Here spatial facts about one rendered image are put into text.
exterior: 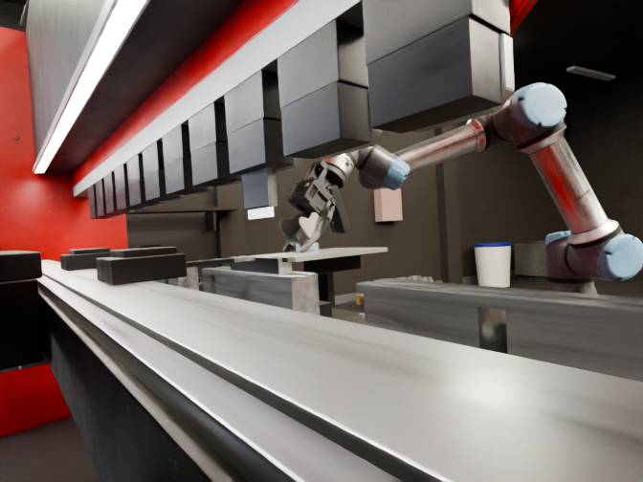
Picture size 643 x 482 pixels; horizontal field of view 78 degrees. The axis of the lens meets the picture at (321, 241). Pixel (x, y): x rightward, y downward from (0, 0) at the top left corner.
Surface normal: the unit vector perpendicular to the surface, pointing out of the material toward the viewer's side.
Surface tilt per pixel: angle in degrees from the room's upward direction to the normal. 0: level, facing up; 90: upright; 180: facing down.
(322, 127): 90
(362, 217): 90
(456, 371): 0
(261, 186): 90
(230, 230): 90
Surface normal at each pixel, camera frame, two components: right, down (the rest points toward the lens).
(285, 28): -0.77, 0.06
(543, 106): 0.01, -0.10
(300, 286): 0.63, -0.02
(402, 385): -0.06, -1.00
